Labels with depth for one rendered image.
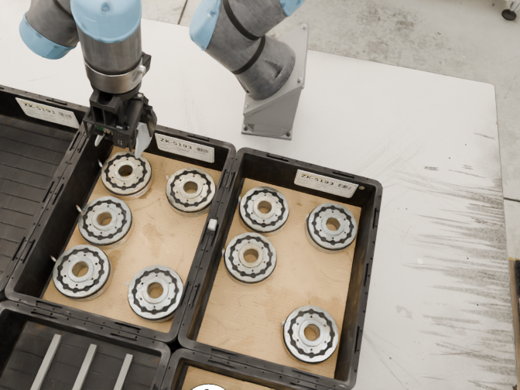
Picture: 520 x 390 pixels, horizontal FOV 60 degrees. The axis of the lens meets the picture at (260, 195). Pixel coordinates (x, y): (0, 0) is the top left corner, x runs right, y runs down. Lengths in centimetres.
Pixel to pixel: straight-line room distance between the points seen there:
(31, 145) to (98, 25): 59
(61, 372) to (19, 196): 37
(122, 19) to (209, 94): 75
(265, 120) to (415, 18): 172
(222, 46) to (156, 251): 45
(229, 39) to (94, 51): 46
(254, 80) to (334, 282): 49
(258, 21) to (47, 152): 53
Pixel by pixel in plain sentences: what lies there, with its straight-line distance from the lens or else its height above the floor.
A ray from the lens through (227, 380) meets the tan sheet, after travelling 88.
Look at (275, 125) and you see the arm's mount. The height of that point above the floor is 75.
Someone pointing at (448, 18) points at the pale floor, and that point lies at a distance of 283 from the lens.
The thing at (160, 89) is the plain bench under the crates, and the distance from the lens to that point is 131.
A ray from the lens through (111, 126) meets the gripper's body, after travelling 70.
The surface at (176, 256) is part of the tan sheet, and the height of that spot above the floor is 83.
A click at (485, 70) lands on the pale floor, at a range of 266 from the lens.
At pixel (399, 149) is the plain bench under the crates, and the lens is 128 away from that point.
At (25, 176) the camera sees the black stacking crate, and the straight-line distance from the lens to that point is 108.
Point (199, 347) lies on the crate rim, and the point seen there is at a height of 93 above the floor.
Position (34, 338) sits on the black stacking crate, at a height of 83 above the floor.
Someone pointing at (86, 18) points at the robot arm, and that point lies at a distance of 57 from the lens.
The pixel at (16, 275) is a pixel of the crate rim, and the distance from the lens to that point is 88.
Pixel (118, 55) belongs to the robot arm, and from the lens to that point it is 60.
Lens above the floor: 171
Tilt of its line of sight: 64 degrees down
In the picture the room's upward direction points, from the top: 10 degrees clockwise
